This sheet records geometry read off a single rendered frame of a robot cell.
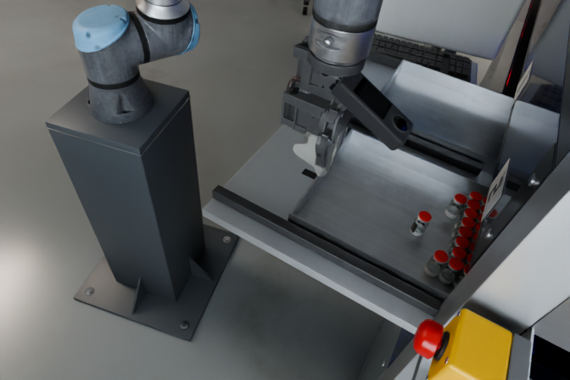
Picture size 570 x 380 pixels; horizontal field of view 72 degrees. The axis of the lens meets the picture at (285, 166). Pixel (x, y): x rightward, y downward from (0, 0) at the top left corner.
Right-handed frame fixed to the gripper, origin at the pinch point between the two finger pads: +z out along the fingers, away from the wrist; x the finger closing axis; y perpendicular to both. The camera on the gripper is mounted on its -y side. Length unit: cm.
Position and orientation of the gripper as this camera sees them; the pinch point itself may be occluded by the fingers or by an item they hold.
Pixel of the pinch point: (326, 170)
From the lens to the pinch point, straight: 62.0
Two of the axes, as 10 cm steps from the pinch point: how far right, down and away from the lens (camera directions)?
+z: -0.9, 6.9, 7.1
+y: -8.6, -4.1, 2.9
